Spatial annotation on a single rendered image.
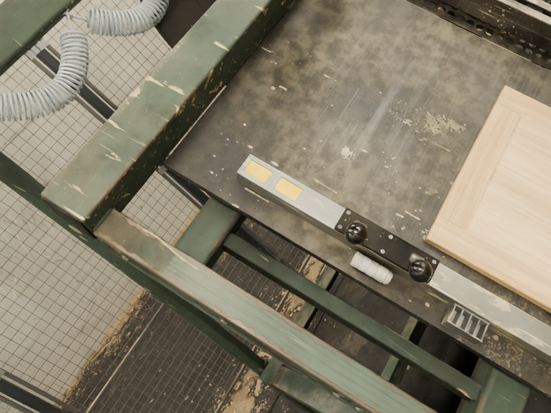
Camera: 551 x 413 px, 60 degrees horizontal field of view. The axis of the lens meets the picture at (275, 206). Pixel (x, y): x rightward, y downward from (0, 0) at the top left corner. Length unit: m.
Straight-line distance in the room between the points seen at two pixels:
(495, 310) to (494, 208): 0.22
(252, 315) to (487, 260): 0.47
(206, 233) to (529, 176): 0.69
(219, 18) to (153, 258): 0.53
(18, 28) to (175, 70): 0.45
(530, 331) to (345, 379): 0.35
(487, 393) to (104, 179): 0.80
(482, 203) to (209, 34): 0.66
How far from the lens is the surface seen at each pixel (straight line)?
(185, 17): 1.54
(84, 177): 0.92
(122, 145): 0.93
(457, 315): 0.96
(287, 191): 0.93
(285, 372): 1.87
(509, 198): 1.09
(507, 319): 0.98
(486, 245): 1.02
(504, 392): 1.04
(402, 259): 0.91
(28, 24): 1.33
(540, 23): 1.33
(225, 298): 0.85
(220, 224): 0.98
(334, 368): 0.85
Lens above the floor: 1.98
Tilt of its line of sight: 26 degrees down
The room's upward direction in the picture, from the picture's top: 45 degrees counter-clockwise
